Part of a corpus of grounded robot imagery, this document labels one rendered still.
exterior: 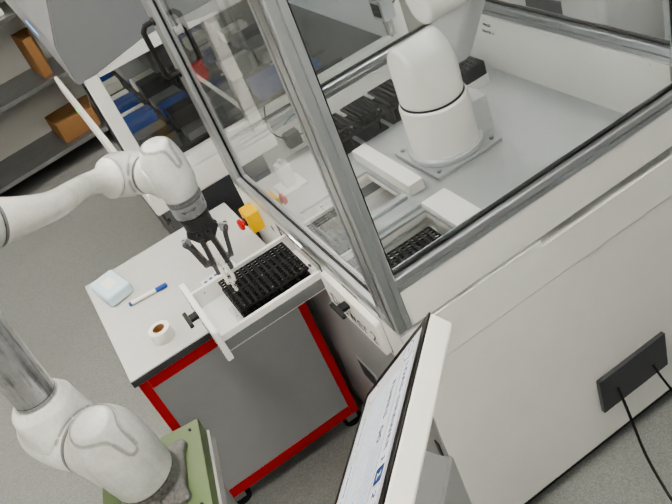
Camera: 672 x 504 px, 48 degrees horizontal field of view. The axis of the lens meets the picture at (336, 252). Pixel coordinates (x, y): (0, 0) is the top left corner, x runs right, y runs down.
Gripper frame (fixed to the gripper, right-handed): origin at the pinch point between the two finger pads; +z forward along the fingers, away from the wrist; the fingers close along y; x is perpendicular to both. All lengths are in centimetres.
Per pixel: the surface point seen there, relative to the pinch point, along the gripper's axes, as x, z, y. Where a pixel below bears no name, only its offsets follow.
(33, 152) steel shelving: 372, 85, -135
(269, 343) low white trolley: 15.7, 42.7, -1.8
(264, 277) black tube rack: 4.7, 10.7, 7.8
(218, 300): 12.8, 17.1, -8.1
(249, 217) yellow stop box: 37.2, 10.4, 9.3
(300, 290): -4.5, 13.1, 15.7
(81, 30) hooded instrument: 83, -50, -14
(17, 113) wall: 397, 62, -135
